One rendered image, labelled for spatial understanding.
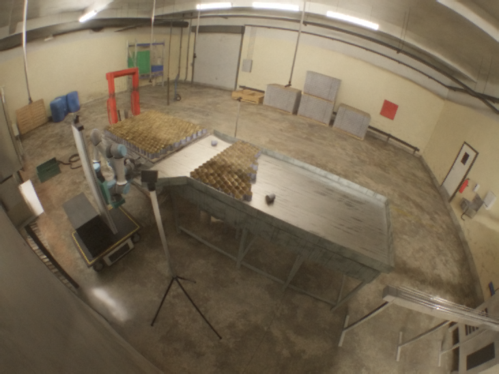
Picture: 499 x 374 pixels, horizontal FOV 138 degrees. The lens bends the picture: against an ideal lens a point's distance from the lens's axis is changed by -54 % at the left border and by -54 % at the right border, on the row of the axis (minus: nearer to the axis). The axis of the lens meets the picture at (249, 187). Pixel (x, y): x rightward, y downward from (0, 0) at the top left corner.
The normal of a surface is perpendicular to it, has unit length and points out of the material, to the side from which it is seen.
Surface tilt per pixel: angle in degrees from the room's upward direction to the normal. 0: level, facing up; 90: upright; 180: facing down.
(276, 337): 0
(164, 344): 0
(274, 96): 91
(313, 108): 90
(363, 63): 90
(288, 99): 88
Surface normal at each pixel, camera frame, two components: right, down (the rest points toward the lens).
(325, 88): -0.48, 0.50
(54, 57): 0.88, 0.38
